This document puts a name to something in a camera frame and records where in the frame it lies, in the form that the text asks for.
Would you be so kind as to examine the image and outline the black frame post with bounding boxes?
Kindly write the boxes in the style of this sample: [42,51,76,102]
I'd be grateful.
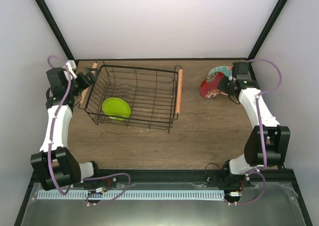
[247,0,288,60]
[35,0,75,60]

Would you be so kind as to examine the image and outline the right black frame post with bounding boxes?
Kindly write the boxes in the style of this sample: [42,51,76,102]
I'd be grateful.
[247,0,288,60]

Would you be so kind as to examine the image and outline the black wire dish rack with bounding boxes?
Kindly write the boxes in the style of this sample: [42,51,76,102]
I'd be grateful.
[79,60,182,131]

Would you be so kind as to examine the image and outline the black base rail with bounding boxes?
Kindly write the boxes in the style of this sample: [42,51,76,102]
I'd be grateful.
[72,168,296,188]

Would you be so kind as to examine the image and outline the lime green plate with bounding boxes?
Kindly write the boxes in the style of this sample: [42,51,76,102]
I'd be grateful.
[102,98,131,121]

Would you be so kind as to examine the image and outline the light blue slotted strip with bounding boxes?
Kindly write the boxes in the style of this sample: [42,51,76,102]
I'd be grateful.
[36,190,225,201]

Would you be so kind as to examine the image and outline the large red blue-flower plate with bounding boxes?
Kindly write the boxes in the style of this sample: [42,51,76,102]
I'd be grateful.
[207,66,232,97]

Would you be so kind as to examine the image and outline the left black frame post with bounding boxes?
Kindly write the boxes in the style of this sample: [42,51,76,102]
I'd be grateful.
[35,0,75,60]

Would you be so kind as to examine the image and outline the small red floral plate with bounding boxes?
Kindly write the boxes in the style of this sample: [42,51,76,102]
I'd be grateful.
[200,72,227,99]

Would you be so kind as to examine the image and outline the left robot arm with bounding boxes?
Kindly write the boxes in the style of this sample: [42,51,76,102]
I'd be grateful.
[30,67,102,191]

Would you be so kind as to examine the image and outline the right wooden rack handle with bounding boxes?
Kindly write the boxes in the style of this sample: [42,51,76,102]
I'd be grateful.
[175,69,183,114]

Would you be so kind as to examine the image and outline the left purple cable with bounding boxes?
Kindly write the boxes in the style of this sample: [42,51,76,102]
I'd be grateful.
[47,55,132,206]

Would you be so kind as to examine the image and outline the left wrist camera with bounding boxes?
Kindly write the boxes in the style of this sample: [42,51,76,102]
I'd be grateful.
[63,60,77,80]

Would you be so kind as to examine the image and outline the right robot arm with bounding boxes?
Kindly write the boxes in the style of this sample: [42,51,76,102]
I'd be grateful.
[218,61,291,188]

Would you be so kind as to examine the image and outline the metal front panel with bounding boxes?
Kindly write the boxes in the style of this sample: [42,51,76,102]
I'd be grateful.
[21,182,306,226]

